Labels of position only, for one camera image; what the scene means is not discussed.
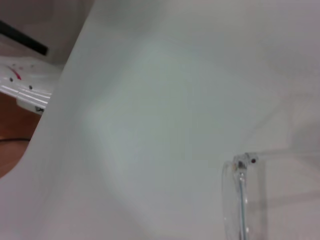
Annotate white base with red mark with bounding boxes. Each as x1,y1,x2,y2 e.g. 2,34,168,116
0,56,61,116

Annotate black bar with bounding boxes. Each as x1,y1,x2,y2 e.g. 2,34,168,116
0,19,49,56

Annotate clear white glasses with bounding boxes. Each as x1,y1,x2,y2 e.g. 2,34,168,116
221,146,320,240

